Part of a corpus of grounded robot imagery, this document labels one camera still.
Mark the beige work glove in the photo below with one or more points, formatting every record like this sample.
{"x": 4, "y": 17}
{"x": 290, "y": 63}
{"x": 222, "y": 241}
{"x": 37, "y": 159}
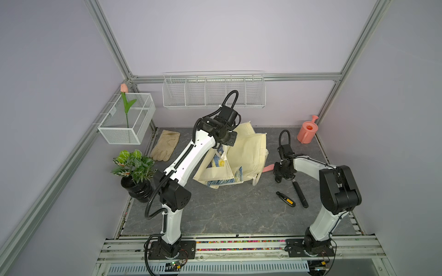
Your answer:
{"x": 166, "y": 145}

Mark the white mesh basket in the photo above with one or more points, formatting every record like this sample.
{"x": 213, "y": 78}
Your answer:
{"x": 113, "y": 126}

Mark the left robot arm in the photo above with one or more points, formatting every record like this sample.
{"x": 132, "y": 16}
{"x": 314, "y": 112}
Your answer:
{"x": 170, "y": 195}

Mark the white wire shelf rack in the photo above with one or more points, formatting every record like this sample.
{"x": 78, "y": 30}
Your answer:
{"x": 207, "y": 89}

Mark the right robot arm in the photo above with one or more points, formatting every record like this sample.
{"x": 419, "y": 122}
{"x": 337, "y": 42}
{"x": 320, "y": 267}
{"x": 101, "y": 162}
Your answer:
{"x": 339, "y": 195}

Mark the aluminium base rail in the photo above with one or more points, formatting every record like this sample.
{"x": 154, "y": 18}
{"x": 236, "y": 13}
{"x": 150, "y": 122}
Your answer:
{"x": 248, "y": 255}

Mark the pink artificial tulip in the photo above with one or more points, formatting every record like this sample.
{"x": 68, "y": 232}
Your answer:
{"x": 126, "y": 103}

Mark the pink watering can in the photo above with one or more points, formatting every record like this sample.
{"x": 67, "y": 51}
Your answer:
{"x": 308, "y": 131}

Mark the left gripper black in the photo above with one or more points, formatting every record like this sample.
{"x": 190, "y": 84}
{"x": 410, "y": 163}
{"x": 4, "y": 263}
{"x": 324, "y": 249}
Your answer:
{"x": 232, "y": 140}

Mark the green potted plant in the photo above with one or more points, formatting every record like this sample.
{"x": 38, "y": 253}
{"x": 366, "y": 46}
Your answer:
{"x": 136, "y": 171}

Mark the black yellow utility knife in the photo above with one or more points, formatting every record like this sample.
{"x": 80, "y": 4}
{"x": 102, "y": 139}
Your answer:
{"x": 286, "y": 199}

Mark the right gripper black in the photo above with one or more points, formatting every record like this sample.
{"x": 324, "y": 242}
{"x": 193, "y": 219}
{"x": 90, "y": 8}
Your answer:
{"x": 276, "y": 173}

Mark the pink art knife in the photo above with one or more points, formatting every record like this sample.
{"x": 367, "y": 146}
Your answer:
{"x": 268, "y": 168}

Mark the cream starry night tote bag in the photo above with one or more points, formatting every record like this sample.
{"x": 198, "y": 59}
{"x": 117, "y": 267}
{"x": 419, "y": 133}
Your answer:
{"x": 231, "y": 165}

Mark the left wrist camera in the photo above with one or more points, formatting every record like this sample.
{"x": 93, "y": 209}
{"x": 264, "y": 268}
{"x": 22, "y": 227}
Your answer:
{"x": 228, "y": 117}

